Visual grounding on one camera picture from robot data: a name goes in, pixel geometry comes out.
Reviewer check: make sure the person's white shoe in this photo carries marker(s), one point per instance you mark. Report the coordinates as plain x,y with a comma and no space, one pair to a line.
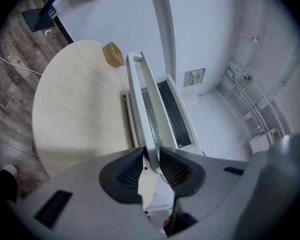
10,169

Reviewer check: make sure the wooden bowl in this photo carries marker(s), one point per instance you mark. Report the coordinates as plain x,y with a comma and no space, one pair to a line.
113,55

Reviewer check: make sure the white toaster oven body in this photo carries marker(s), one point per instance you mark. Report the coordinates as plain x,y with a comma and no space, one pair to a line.
147,186

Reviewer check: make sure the black stand base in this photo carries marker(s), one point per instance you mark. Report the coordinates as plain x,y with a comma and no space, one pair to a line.
36,20

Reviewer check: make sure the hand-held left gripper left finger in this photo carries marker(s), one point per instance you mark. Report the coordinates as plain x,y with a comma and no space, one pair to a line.
122,176

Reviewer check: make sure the blue yellow label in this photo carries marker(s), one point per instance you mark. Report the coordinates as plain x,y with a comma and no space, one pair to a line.
51,12

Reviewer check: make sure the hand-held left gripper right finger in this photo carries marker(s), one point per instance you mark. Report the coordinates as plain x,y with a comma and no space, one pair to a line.
182,176

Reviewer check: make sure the white ceiling device box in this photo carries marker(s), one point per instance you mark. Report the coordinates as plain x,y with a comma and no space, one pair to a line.
263,140

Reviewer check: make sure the white wall panel box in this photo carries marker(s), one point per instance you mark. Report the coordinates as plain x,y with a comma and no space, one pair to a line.
195,77

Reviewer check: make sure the white ceiling conduit pipes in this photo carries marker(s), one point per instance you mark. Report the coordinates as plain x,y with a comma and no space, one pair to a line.
250,106

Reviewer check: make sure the white toaster oven door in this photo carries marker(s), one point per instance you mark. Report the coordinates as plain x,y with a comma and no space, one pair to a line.
152,96

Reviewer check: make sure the round ceiling detector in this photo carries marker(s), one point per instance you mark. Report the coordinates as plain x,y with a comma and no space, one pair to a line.
248,78

